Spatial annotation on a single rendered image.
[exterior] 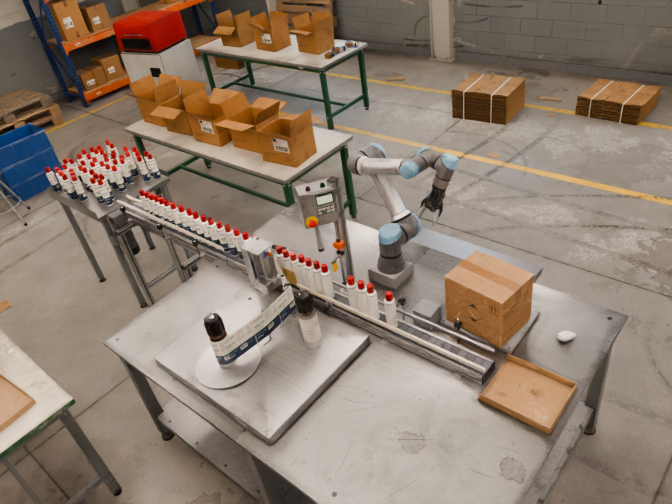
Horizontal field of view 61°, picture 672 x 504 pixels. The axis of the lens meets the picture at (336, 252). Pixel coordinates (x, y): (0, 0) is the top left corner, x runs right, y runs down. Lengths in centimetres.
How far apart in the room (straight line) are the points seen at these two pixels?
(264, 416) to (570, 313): 147
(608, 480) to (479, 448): 113
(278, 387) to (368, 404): 40
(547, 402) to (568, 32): 574
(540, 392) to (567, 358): 23
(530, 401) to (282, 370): 106
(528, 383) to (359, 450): 76
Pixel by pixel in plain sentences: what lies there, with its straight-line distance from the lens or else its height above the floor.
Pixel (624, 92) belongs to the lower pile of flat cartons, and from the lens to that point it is 671.
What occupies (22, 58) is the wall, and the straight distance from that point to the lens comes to 995.
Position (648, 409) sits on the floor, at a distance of 365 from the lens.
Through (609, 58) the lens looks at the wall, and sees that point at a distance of 757.
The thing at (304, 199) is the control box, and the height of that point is 145.
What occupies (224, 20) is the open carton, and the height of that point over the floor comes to 105.
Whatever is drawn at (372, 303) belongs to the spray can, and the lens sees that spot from 266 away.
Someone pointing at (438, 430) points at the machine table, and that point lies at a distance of 238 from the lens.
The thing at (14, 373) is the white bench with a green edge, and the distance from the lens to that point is 339.
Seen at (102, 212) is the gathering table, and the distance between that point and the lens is 429.
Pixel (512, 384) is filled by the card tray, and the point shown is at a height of 83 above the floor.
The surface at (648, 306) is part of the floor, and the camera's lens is 425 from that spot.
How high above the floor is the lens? 278
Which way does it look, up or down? 36 degrees down
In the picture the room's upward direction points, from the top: 10 degrees counter-clockwise
